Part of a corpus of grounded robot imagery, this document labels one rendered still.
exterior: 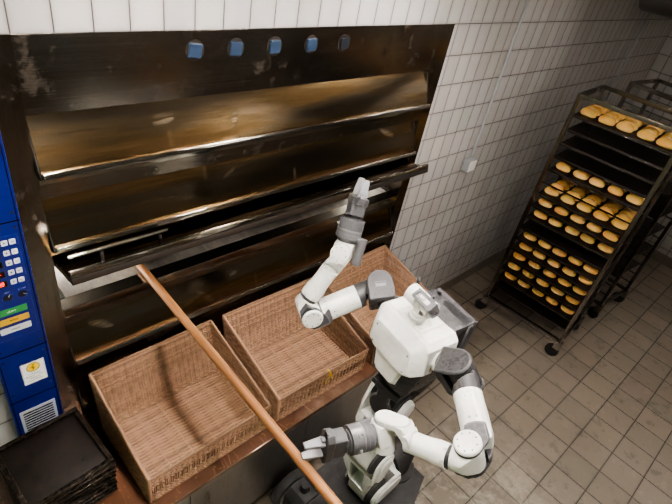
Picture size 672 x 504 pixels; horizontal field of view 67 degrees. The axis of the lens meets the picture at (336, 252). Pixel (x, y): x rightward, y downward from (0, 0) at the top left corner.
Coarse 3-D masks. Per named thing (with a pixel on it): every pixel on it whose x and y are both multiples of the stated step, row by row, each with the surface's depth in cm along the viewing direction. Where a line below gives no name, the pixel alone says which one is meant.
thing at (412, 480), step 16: (400, 448) 251; (336, 464) 258; (400, 464) 247; (304, 480) 244; (336, 480) 251; (400, 480) 255; (416, 480) 259; (288, 496) 239; (304, 496) 238; (320, 496) 241; (352, 496) 246; (400, 496) 250; (416, 496) 252
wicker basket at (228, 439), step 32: (160, 352) 216; (192, 352) 228; (224, 352) 229; (96, 384) 194; (128, 384) 209; (160, 384) 221; (192, 384) 232; (224, 384) 235; (256, 384) 217; (128, 416) 213; (160, 416) 216; (192, 416) 218; (256, 416) 209; (128, 448) 185; (160, 448) 205; (192, 448) 207; (224, 448) 205; (160, 480) 184
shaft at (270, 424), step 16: (144, 272) 195; (160, 288) 189; (176, 304) 185; (192, 336) 176; (208, 352) 170; (224, 368) 165; (240, 384) 161; (256, 400) 158; (272, 432) 151; (288, 448) 147; (304, 464) 143; (320, 480) 140; (336, 496) 138
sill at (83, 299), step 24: (384, 192) 288; (312, 216) 254; (336, 216) 258; (240, 240) 227; (264, 240) 230; (168, 264) 206; (192, 264) 208; (216, 264) 217; (96, 288) 188; (120, 288) 190; (144, 288) 196; (72, 312) 179
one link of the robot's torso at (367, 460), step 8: (368, 392) 198; (368, 400) 202; (360, 408) 201; (368, 408) 204; (400, 408) 190; (408, 408) 190; (360, 416) 202; (368, 416) 199; (352, 456) 216; (360, 456) 211; (368, 456) 207; (376, 456) 208; (384, 456) 209; (360, 464) 213; (368, 464) 209; (376, 464) 208; (368, 472) 211
